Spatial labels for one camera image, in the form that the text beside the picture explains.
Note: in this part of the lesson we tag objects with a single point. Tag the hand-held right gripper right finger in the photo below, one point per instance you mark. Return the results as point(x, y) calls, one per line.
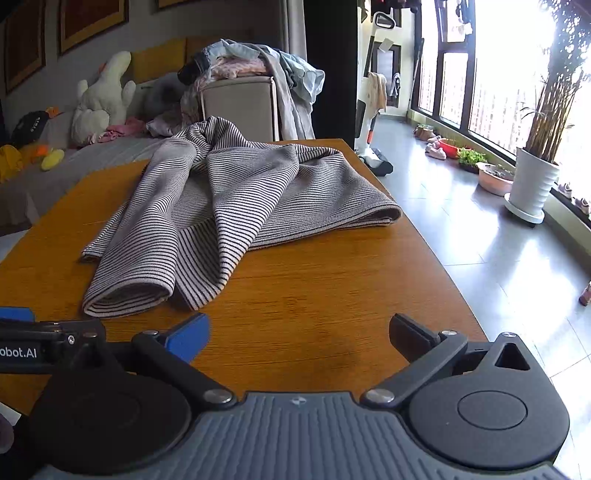
point(411, 334)

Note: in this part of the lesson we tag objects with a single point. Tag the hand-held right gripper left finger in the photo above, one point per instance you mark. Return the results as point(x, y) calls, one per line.
point(189, 339)

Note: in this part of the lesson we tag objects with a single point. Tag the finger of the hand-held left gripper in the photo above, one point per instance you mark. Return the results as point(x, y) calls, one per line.
point(69, 330)
point(16, 314)

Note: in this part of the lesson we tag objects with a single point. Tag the grey striped sweater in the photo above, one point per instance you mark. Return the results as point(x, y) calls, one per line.
point(231, 194)

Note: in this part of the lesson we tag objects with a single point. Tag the pile of clothes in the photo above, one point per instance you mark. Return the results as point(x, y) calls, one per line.
point(258, 60)

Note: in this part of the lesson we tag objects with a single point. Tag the person's left hand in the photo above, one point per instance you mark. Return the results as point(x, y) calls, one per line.
point(5, 434)

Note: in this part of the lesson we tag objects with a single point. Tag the yellow oval plush toy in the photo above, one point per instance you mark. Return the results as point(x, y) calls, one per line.
point(52, 160)

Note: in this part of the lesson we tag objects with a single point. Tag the yellow and orange plush toy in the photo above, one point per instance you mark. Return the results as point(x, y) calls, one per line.
point(33, 153)

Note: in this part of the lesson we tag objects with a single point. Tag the grey covered sofa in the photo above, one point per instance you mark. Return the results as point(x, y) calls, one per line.
point(92, 159)

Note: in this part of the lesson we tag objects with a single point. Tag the pink basin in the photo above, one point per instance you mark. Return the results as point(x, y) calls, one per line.
point(494, 182)

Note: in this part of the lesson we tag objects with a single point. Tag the small pink object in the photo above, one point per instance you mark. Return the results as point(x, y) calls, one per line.
point(586, 294)

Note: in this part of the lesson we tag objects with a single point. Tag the pink slippers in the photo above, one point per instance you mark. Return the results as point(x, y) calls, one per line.
point(435, 151)

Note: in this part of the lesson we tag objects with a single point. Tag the black cap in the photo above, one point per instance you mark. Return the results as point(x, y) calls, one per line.
point(30, 129)

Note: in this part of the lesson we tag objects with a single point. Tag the red basin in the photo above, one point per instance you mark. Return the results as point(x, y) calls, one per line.
point(450, 148)

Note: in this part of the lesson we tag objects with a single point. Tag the white ribbed plant pot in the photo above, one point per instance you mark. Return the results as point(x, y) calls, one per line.
point(533, 182)

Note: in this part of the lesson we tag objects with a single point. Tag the brown shoes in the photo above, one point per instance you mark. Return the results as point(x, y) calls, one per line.
point(424, 132)

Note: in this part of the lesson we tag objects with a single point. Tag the white upright vacuum cleaner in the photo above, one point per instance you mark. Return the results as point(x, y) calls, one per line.
point(367, 134)

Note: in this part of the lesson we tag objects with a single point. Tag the pink cloth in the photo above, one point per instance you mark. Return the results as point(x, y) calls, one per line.
point(120, 130)

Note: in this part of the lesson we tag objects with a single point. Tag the small white shoe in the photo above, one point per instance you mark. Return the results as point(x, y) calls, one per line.
point(583, 205)
point(565, 190)

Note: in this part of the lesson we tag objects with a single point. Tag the light patterned garment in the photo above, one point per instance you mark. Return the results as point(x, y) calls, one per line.
point(173, 117)

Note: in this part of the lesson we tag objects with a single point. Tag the white plush duck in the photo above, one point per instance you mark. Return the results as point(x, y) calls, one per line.
point(101, 101)

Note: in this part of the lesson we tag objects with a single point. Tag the beige chair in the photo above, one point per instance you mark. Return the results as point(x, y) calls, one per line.
point(238, 108)

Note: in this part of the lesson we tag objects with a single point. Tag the dark hanging garment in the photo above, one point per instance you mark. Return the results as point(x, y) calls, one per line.
point(394, 90)

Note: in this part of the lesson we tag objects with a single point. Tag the cream towel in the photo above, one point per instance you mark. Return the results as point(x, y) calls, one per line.
point(377, 90)

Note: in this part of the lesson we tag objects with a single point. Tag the bamboo plant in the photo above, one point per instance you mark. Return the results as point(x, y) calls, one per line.
point(551, 115)

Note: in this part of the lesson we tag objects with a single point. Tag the mop pole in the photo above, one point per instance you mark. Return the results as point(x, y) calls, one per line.
point(417, 74)

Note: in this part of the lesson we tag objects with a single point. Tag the dark framed board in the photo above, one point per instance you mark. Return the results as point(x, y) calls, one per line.
point(385, 57)

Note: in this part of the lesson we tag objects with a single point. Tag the yellow back cushion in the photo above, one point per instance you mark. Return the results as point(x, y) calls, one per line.
point(157, 60)
point(201, 44)

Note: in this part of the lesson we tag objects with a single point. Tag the dark curtain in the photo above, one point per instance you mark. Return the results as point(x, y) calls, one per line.
point(330, 46)

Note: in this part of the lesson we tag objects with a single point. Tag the grey curtain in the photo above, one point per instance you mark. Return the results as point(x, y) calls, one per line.
point(292, 27)

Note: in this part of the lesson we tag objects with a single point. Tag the black window frame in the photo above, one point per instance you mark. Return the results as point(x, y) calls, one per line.
point(470, 92)

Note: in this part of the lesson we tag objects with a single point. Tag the framed wall picture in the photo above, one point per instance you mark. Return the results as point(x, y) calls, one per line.
point(175, 3)
point(25, 46)
point(92, 23)

